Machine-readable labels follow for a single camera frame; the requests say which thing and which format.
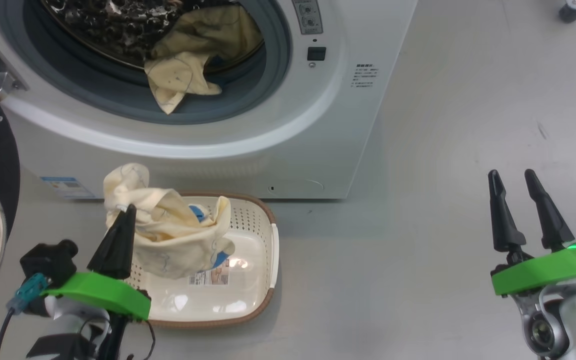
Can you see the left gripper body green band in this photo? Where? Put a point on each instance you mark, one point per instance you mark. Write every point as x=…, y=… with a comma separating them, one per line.
x=103, y=295

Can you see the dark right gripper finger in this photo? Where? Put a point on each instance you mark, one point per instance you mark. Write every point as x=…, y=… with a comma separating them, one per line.
x=553, y=230
x=505, y=230

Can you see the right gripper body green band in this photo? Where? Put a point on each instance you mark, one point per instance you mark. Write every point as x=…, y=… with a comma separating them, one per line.
x=543, y=272

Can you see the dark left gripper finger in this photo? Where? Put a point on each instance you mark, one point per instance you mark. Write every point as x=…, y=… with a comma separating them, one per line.
x=105, y=257
x=127, y=255

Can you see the pale yellow printed garment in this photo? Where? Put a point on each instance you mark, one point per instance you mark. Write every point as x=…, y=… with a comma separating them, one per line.
x=188, y=65
x=168, y=235

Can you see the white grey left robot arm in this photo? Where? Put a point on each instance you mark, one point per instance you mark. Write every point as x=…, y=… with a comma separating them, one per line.
x=70, y=317

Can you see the basket product label sticker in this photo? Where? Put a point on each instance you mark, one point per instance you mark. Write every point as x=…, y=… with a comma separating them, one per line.
x=213, y=277

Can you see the cream basket with brown rim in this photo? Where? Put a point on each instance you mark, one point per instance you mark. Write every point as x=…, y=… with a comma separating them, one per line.
x=248, y=280

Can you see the white front-load washing machine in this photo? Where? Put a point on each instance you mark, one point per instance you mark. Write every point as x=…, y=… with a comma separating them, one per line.
x=268, y=125

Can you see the black square door latch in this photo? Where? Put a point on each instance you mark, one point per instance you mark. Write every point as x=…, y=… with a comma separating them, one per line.
x=316, y=53

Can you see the blue white energy label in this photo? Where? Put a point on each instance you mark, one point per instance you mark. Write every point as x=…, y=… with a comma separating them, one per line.
x=65, y=187

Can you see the white filter cover panel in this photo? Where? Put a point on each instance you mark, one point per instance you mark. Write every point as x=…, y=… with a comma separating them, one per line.
x=298, y=187

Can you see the small grey text label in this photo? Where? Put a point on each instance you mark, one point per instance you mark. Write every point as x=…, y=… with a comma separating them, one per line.
x=365, y=76

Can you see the grey warning sticker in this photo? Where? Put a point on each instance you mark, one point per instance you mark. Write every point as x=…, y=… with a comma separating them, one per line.
x=308, y=17

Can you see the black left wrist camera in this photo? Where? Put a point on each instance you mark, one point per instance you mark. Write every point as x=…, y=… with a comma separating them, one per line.
x=48, y=260

